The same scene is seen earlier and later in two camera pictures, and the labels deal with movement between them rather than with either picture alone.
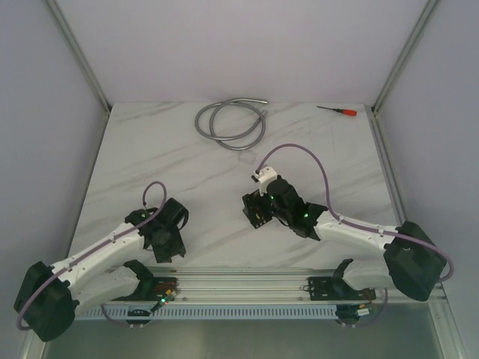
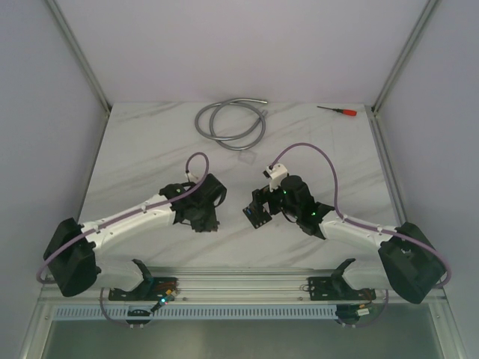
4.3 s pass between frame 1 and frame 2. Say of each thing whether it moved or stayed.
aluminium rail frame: stayed
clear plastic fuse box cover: stayed
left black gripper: moved
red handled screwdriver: stayed
